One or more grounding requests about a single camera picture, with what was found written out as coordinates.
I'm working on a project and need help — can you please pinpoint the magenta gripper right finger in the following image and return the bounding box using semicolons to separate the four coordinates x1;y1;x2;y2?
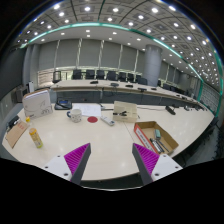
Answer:
131;142;184;186

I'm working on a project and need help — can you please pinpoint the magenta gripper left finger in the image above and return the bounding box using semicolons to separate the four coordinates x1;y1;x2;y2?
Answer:
43;142;92;186

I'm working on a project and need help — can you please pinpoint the open cardboard tray box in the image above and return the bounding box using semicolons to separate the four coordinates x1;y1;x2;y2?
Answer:
134;121;179;154

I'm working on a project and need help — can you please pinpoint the black pen in tray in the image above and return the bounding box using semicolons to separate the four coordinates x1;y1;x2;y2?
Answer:
157;140;169;152

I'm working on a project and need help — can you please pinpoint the teal item in tray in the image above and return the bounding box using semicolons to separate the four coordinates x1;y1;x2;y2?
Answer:
154;129;161;139

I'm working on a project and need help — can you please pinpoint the red round coaster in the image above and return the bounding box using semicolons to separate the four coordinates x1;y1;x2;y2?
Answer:
87;116;98;123

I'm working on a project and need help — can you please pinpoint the white patterned mug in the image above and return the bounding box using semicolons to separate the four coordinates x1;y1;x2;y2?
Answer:
67;109;82;123

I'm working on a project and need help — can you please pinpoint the yellow plastic bottle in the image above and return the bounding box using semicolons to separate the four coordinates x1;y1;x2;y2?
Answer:
26;117;43;148

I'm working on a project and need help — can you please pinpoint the beige cardboard box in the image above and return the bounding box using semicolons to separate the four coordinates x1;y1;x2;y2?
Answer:
113;101;138;123

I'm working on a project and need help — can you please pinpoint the white paper sheet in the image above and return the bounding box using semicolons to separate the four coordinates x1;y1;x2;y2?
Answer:
73;103;101;117

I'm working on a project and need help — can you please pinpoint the black desk phone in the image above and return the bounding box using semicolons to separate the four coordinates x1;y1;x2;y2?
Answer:
54;99;72;110

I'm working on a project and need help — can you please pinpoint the brown cardboard envelope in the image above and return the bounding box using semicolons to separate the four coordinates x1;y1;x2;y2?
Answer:
6;121;28;148

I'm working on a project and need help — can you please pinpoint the long conference desk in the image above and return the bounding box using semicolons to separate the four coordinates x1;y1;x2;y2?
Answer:
51;80;201;106

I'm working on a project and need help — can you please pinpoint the black office chair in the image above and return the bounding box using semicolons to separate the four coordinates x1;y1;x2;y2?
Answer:
86;70;95;79
72;70;82;80
96;70;105;80
107;71;117;81

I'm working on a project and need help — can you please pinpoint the grey round column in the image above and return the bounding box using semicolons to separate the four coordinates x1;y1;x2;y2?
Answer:
143;44;162;87

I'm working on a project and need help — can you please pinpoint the white box with handle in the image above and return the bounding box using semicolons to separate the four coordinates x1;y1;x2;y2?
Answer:
22;89;53;119

